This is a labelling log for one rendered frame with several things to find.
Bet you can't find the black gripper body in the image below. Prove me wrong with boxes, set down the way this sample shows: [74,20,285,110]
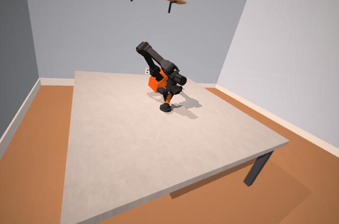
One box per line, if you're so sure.
[157,80,177,95]

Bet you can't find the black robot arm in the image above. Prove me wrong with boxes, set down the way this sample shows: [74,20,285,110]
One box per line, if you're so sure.
[136,42,187,95]

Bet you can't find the orange knob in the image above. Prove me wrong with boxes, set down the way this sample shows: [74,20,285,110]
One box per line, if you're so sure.
[164,93,172,103]

